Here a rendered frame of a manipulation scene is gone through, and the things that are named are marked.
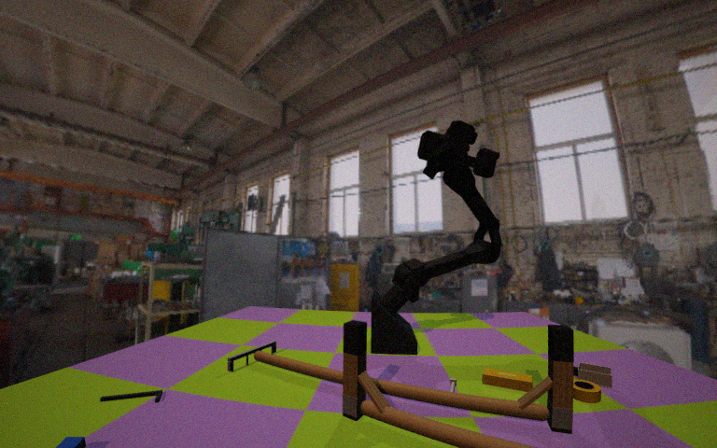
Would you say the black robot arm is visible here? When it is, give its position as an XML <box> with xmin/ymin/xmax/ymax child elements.
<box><xmin>378</xmin><ymin>120</ymin><xmax>501</xmax><ymax>318</ymax></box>

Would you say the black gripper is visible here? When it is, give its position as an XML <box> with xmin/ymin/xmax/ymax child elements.
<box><xmin>417</xmin><ymin>130</ymin><xmax>499</xmax><ymax>178</ymax></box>

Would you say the black l-shaped bar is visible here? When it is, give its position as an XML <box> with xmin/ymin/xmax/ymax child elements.
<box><xmin>100</xmin><ymin>390</ymin><xmax>162</xmax><ymax>403</ymax></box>

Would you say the orange rectangular block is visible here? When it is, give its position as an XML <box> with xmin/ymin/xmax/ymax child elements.
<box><xmin>482</xmin><ymin>368</ymin><xmax>533</xmax><ymax>392</ymax></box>

